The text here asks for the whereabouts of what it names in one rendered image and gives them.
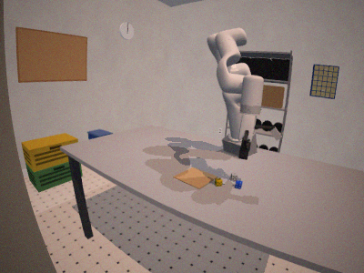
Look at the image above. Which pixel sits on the white die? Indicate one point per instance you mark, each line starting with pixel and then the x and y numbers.
pixel 234 176

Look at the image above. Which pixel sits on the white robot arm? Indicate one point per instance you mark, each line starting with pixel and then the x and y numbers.
pixel 224 47

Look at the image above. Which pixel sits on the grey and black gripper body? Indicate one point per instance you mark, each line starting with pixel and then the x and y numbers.
pixel 248 122

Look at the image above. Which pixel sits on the yellow die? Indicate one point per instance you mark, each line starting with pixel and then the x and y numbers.
pixel 218 182

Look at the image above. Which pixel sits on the orange mat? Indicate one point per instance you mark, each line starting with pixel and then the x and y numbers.
pixel 195 177

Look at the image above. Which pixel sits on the blue die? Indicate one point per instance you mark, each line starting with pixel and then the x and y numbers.
pixel 238 184

